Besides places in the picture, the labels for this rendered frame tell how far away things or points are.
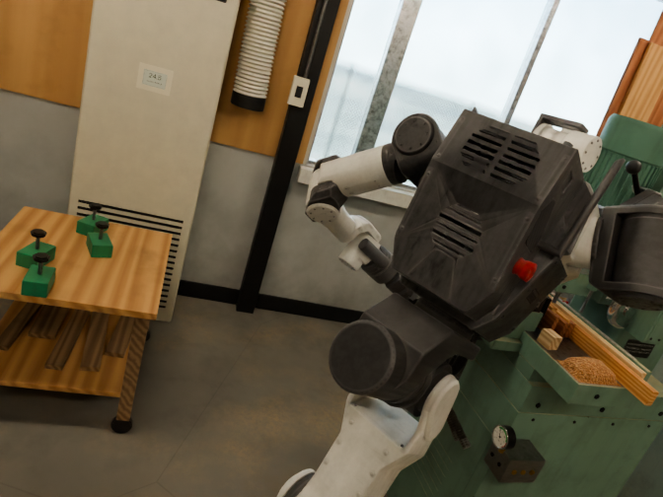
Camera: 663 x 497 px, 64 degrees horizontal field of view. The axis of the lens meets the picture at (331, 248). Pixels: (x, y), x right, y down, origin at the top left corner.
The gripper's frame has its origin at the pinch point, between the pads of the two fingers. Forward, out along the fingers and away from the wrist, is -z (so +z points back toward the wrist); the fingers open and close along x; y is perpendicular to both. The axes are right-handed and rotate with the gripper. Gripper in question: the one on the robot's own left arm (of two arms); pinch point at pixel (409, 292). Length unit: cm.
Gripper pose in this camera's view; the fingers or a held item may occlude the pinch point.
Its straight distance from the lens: 159.1
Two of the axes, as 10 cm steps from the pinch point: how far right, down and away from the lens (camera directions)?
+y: 7.5, -5.9, -3.0
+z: -6.5, -5.8, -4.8
